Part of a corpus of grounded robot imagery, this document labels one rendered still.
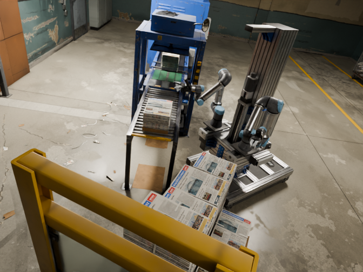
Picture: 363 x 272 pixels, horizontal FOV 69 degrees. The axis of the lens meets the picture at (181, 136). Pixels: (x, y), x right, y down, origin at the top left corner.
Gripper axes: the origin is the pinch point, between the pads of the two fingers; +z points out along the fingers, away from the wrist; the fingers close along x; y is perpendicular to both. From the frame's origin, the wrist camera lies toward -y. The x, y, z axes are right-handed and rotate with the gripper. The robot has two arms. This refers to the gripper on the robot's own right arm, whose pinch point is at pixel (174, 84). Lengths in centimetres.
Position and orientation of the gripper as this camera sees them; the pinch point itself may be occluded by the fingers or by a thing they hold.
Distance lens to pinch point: 303.2
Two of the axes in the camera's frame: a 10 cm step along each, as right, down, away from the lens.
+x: -1.2, -6.8, 7.2
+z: -9.8, -0.4, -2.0
